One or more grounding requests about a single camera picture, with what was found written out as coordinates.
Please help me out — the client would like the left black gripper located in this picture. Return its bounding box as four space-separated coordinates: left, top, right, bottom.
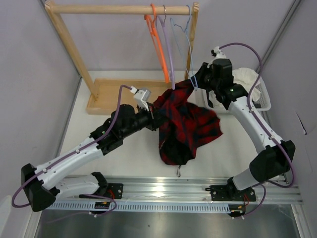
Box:
121 102 168 139

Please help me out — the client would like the red black plaid skirt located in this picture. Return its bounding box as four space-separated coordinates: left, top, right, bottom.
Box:
154 80 222 167

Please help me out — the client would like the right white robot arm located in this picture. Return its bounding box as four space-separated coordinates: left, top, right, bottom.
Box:
195 59 295 202

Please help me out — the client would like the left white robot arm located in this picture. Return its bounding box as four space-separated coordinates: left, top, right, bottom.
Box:
21 104 167 212

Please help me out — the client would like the lilac plastic hanger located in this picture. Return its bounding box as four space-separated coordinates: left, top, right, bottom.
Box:
158 5 175 90

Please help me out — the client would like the orange plastic hanger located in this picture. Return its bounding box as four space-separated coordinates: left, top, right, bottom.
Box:
144 3 169 84

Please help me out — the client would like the white plastic basket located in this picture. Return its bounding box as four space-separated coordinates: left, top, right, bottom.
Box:
198 77 271 114

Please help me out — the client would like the white crumpled cloth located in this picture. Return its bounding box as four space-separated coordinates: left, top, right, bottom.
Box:
207 67 261 110

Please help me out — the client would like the wooden clothes rack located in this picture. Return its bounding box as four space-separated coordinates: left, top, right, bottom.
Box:
45 0 199 115

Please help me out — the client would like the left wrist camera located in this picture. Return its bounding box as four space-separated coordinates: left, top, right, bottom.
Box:
130 87 151 111

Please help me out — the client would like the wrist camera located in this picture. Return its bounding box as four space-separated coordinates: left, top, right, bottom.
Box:
130 87 151 111
211 46 226 59

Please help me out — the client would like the light blue wire hanger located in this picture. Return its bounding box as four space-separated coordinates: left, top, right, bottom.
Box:
169 4 199 91

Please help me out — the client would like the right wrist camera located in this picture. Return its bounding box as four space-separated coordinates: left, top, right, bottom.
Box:
211 46 226 59

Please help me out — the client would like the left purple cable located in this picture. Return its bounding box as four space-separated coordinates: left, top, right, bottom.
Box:
11 84 134 208

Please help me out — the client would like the purple cable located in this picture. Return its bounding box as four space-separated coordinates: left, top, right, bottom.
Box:
217 42 297 219
11 84 134 208

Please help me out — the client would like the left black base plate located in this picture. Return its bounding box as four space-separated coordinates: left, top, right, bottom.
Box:
105 183 124 200

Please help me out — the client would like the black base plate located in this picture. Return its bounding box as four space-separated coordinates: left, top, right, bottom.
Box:
205 185 256 202
105 183 124 200

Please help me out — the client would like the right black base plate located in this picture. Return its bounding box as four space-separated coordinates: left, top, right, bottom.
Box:
205 185 256 202

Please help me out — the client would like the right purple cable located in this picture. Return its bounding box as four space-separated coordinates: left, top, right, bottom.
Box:
217 42 297 219

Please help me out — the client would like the slotted cable duct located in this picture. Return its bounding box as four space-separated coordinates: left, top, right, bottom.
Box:
48 201 230 214

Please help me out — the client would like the aluminium mounting rail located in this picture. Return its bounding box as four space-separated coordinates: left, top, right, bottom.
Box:
106 176 303 205

